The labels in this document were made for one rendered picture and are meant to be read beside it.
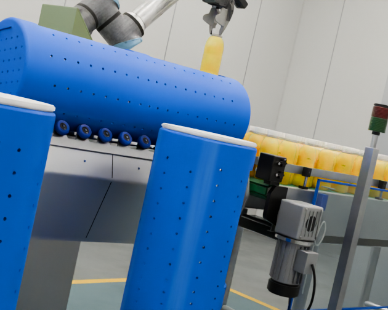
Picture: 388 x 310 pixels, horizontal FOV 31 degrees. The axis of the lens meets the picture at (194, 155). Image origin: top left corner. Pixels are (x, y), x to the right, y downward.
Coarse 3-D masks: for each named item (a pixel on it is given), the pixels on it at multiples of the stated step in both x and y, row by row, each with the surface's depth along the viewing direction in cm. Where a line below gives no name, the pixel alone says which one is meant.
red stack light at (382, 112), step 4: (376, 108) 252; (380, 108) 252; (384, 108) 251; (372, 112) 254; (376, 112) 252; (380, 112) 252; (384, 112) 251; (372, 116) 254; (376, 116) 252; (380, 116) 251; (384, 116) 252
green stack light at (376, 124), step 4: (372, 120) 253; (376, 120) 252; (380, 120) 252; (384, 120) 252; (372, 124) 253; (376, 124) 252; (380, 124) 252; (384, 124) 252; (368, 128) 254; (372, 128) 253; (376, 128) 252; (380, 128) 252; (384, 128) 252; (380, 132) 255; (384, 132) 253
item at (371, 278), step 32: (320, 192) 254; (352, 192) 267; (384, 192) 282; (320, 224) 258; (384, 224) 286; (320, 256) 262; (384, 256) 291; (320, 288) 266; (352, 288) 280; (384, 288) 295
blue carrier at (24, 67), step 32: (0, 32) 198; (32, 32) 189; (0, 64) 195; (32, 64) 185; (64, 64) 192; (96, 64) 200; (128, 64) 209; (160, 64) 220; (32, 96) 188; (64, 96) 194; (96, 96) 200; (128, 96) 207; (160, 96) 215; (192, 96) 224; (224, 96) 235; (96, 128) 209; (128, 128) 214; (192, 128) 227; (224, 128) 236
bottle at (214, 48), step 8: (208, 40) 243; (216, 40) 242; (208, 48) 242; (216, 48) 242; (208, 56) 242; (216, 56) 242; (208, 64) 242; (216, 64) 243; (208, 72) 242; (216, 72) 244
